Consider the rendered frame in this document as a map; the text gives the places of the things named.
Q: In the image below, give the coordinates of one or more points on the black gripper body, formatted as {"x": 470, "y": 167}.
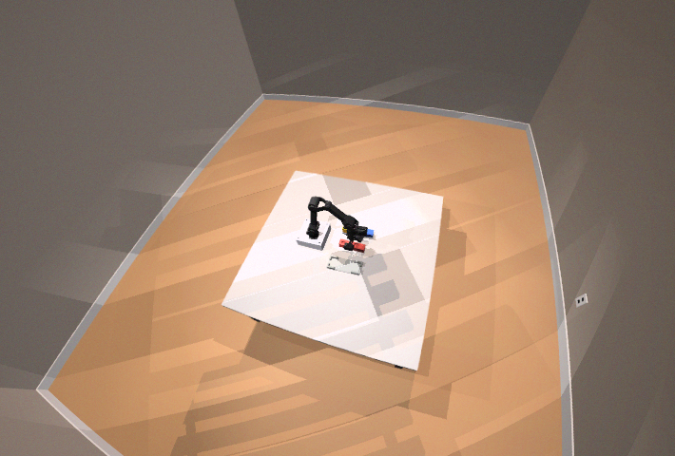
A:
{"x": 349, "y": 246}

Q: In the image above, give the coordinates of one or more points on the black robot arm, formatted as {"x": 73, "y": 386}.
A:
{"x": 349, "y": 223}

